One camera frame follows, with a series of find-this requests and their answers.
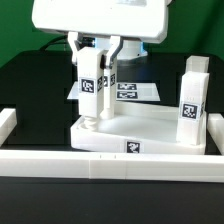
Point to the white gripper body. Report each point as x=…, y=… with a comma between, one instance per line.
x=143, y=20

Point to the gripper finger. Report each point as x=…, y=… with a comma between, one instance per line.
x=74, y=40
x=115, y=48

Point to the white desk top tray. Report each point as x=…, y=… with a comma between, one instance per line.
x=136, y=128

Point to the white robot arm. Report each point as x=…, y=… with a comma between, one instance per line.
x=131, y=49

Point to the marker sheet with tags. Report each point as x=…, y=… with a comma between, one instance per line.
x=137, y=92

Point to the white U-shaped fence frame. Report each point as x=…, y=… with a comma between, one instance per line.
x=59, y=164

